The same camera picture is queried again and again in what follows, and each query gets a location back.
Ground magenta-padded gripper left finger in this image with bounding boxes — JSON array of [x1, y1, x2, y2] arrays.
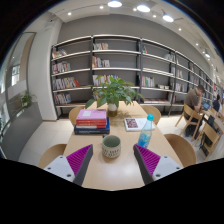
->
[[43, 143, 94, 187]]

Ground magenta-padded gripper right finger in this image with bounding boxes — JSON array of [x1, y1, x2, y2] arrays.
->
[[133, 143, 184, 186]]

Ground clear bottle with turquoise cap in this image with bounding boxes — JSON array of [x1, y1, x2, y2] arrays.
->
[[137, 113, 155, 149]]

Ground dark blue book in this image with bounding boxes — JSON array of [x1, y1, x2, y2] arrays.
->
[[73, 117, 111, 136]]

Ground red book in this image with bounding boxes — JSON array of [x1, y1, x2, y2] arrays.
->
[[75, 118, 108, 128]]

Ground white open booklet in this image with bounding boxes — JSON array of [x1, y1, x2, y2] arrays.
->
[[123, 117, 156, 132]]

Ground grey patterned ceramic mug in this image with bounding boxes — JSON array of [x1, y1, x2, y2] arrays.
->
[[101, 134, 122, 159]]

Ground slatted wooden chair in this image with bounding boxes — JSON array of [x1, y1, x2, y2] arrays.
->
[[180, 103, 204, 138], [199, 121, 224, 158]]

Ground pink book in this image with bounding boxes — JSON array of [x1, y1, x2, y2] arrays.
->
[[75, 108, 108, 121]]

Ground person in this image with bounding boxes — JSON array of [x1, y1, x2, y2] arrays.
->
[[184, 84, 206, 129], [213, 93, 224, 113]]

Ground small green window plant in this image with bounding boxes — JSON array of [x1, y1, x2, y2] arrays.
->
[[18, 90, 36, 108]]

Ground green potted plant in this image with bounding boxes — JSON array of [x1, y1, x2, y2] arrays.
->
[[84, 75, 146, 118]]

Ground grey shelf unit with books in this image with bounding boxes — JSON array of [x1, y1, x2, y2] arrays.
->
[[49, 33, 214, 118]]

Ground round ceiling lights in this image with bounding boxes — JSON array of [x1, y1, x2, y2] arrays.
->
[[66, 0, 213, 59]]

